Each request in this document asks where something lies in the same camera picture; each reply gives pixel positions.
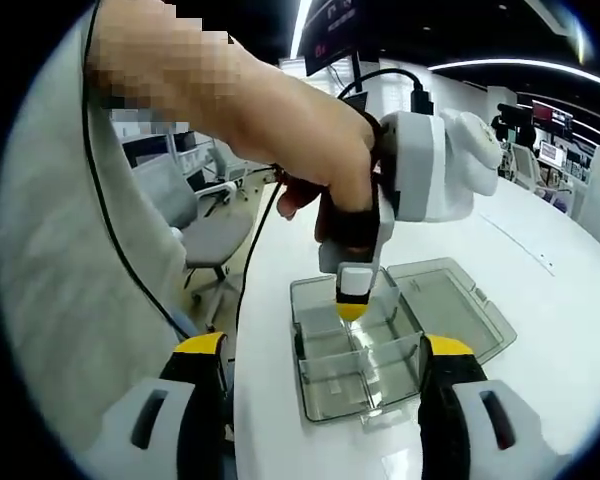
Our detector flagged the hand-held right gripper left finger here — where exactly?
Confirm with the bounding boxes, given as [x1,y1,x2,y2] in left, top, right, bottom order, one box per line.
[82,331,230,480]

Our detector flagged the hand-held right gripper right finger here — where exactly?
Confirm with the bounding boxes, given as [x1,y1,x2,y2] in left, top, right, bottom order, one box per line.
[417,333,571,480]

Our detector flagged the clear plastic divider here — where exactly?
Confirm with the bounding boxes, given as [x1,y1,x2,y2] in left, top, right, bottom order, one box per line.
[297,348,371,389]
[337,299,376,351]
[367,332,426,374]
[374,447,420,479]

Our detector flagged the grey transparent guide fixture box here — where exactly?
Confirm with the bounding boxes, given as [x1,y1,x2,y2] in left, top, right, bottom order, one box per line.
[289,257,519,426]

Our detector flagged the person's left hand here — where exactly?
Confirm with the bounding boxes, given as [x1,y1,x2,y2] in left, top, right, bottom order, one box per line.
[275,97,381,244]

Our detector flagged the person's blue jeans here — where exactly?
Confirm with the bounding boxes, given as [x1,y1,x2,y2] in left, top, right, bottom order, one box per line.
[169,307,201,341]

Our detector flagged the ceiling light strip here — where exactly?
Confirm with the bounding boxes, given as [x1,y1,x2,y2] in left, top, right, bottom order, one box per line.
[426,57,600,91]
[289,0,314,59]

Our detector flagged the grey office chair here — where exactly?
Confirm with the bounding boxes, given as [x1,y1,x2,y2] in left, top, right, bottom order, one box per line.
[172,149,256,311]

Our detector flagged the hanging black screen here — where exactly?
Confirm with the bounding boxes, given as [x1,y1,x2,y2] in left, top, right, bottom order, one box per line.
[299,0,364,77]

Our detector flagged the white office chair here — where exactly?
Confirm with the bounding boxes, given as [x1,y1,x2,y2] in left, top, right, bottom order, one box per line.
[199,149,251,206]

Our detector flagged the square ceiling panel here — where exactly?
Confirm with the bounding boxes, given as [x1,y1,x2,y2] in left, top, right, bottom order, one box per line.
[522,0,589,39]

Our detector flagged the black cable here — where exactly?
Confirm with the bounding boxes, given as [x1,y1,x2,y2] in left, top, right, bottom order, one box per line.
[234,68,437,334]
[82,0,194,341]

